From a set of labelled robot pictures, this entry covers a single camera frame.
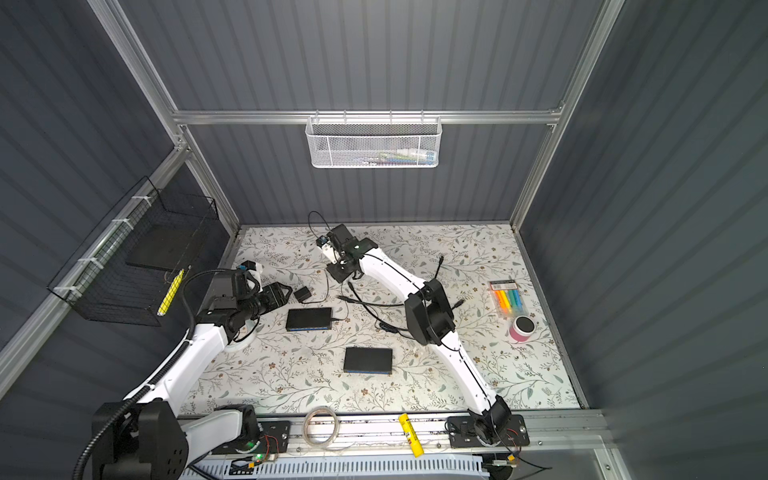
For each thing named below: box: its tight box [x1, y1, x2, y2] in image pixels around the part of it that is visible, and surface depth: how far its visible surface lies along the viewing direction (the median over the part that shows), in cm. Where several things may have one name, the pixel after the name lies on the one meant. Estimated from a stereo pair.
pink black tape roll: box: [509, 315, 536, 342], surface depth 89 cm
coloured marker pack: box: [489, 279, 525, 317], surface depth 101 cm
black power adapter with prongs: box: [293, 286, 312, 303], surface depth 101 cm
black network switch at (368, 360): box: [344, 347, 393, 375], surface depth 86 cm
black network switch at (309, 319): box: [285, 307, 332, 331], surface depth 95 cm
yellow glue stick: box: [398, 413, 424, 458], surface depth 74 cm
